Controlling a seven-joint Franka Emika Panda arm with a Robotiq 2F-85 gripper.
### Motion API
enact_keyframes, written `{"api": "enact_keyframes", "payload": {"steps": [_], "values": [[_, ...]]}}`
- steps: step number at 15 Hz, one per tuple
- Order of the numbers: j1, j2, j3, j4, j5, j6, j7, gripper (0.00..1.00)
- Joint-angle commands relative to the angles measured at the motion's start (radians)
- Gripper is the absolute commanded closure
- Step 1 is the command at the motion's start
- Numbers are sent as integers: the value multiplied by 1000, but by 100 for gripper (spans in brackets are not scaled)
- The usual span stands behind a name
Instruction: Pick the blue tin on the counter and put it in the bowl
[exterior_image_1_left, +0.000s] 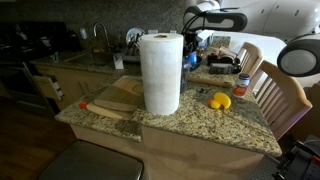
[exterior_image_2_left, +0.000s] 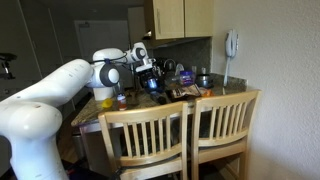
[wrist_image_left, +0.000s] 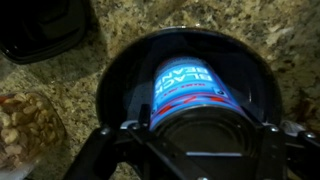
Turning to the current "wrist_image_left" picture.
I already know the dark blue bowl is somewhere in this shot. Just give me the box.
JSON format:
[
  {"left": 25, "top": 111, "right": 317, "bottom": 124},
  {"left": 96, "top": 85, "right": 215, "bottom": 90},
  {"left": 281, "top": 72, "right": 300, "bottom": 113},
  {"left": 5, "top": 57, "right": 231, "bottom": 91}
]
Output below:
[{"left": 95, "top": 27, "right": 284, "bottom": 135}]

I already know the nut jar blue lid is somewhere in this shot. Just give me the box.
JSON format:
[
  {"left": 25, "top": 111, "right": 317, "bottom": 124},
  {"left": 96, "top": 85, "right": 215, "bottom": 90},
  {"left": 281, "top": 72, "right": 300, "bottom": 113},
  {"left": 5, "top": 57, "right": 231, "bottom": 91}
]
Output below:
[{"left": 0, "top": 92, "right": 67, "bottom": 180}]

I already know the blue black beans tin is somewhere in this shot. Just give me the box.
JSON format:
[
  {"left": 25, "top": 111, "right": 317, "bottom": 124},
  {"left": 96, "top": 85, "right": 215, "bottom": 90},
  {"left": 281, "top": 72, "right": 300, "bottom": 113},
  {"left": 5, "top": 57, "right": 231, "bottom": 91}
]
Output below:
[{"left": 148, "top": 56, "right": 264, "bottom": 158}]

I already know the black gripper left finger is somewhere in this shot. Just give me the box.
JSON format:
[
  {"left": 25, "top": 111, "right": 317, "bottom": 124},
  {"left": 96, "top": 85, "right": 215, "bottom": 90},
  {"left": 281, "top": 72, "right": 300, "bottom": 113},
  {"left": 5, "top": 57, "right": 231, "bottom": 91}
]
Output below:
[{"left": 63, "top": 103, "right": 201, "bottom": 180}]

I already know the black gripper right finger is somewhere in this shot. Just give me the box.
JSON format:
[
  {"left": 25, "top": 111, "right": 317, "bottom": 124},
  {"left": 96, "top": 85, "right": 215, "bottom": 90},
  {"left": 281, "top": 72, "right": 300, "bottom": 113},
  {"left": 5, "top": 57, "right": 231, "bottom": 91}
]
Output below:
[{"left": 256, "top": 123, "right": 320, "bottom": 180}]

